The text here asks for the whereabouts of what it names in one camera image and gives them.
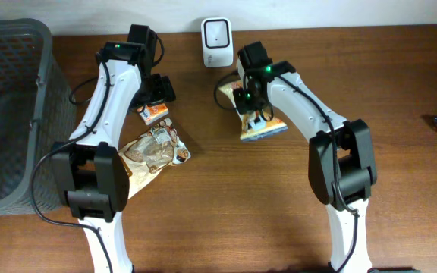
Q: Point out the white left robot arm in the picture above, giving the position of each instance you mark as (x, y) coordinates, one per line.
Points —
(90, 176)

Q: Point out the yellow chip bag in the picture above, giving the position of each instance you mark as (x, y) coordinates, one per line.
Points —
(253, 126)

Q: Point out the beige brown snack pouch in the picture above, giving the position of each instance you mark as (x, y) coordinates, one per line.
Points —
(146, 156)

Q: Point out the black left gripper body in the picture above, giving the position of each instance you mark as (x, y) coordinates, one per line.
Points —
(155, 90)

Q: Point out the small orange box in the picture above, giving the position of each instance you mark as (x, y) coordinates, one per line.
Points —
(150, 114)

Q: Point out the white barcode scanner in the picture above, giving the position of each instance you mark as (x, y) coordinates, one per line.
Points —
(217, 42)

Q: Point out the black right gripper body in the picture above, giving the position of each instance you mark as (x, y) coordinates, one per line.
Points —
(247, 101)

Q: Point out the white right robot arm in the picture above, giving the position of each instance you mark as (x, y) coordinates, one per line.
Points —
(341, 166)

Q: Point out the grey plastic basket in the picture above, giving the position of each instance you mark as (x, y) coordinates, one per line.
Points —
(34, 114)

